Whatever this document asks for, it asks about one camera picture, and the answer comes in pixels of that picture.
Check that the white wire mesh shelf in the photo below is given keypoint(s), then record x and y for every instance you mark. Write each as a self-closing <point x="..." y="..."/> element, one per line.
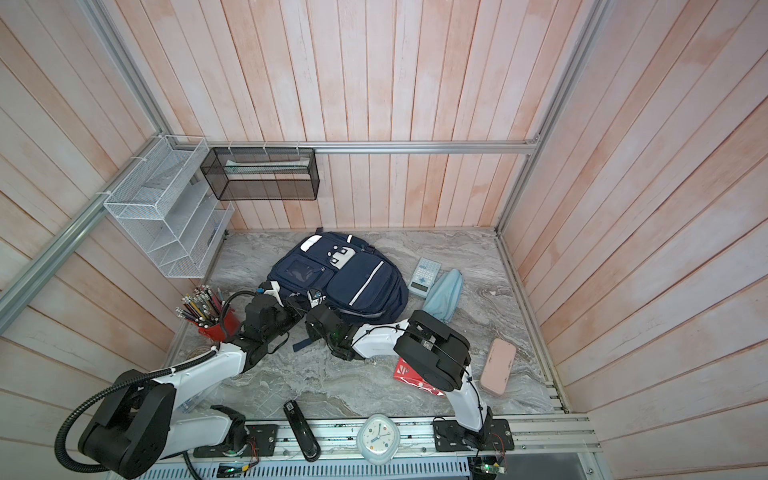
<point x="169" y="209"/>

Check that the light blue pencil pouch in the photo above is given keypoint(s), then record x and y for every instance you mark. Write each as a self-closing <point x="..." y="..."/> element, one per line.
<point x="443" y="297"/>

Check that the white round clock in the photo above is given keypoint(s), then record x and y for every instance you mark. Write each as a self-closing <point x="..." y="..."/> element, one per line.
<point x="378" y="439"/>

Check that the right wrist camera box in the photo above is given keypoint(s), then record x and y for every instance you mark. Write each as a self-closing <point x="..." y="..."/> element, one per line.
<point x="315" y="297"/>

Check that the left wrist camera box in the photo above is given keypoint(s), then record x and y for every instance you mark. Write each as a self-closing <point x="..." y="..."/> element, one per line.
<point x="272" y="288"/>

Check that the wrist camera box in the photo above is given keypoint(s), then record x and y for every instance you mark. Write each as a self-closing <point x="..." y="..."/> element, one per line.
<point x="315" y="297"/>
<point x="272" y="288"/>

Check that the bundle of pencils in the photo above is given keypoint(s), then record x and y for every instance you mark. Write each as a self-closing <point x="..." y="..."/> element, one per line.
<point x="202" y="307"/>

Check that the grey calculator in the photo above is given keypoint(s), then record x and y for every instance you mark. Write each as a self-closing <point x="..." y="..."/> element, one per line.
<point x="424" y="277"/>

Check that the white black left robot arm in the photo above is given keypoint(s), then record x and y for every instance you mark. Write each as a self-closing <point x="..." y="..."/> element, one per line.
<point x="137" y="421"/>

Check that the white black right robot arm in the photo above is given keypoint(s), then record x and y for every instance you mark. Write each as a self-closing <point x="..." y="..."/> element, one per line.
<point x="436" y="352"/>

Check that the black wire mesh basket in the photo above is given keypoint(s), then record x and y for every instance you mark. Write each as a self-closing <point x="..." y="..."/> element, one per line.
<point x="262" y="173"/>

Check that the red pencil cup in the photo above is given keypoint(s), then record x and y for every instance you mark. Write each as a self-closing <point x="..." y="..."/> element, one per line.
<point x="222" y="332"/>

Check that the aluminium frame rail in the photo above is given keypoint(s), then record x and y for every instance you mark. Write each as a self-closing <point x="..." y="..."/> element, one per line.
<point x="372" y="147"/>

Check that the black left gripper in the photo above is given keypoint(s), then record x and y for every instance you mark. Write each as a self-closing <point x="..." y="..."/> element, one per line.
<point x="297" y="313"/>

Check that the navy blue student backpack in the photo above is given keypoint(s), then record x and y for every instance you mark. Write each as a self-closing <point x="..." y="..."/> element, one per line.
<point x="359" y="282"/>

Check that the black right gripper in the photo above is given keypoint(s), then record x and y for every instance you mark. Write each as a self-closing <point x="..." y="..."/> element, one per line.
<point x="314" y="331"/>

